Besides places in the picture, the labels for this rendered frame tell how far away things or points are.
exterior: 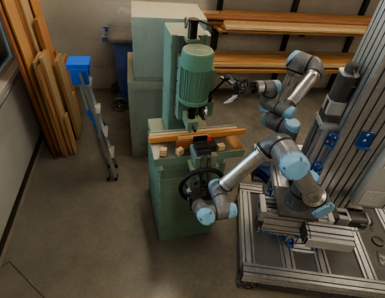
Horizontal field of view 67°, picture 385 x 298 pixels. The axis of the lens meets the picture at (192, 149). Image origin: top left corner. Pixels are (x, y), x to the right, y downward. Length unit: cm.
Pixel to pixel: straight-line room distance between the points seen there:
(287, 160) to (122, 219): 172
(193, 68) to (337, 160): 95
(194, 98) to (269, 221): 85
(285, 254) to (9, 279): 194
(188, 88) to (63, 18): 263
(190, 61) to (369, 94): 88
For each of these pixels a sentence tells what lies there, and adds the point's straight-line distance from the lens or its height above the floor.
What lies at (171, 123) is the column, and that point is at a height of 90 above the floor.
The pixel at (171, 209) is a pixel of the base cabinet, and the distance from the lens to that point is 214.
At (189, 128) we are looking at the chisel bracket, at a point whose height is 102.
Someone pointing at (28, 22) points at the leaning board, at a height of 120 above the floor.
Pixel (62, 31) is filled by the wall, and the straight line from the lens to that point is 407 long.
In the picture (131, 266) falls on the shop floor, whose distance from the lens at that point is 236.
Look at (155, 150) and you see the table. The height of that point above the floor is 90.
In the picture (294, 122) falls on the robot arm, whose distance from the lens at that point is 204.
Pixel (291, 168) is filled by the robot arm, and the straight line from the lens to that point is 122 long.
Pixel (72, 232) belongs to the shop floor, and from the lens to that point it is 260.
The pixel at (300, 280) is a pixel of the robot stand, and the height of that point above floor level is 23.
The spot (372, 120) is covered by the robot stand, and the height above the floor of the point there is 135.
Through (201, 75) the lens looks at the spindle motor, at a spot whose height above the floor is 140.
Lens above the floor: 209
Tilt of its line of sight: 40 degrees down
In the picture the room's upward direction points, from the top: 6 degrees clockwise
